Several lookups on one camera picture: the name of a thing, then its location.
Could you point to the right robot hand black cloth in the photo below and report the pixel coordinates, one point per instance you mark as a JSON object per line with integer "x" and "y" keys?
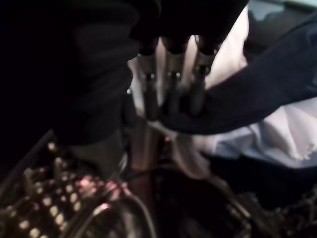
{"x": 104, "y": 49}

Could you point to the dark navy garment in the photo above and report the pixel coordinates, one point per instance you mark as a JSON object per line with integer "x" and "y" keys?
{"x": 260, "y": 86}

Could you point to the white cloth garment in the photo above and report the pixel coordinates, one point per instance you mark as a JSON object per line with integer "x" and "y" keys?
{"x": 277, "y": 134}

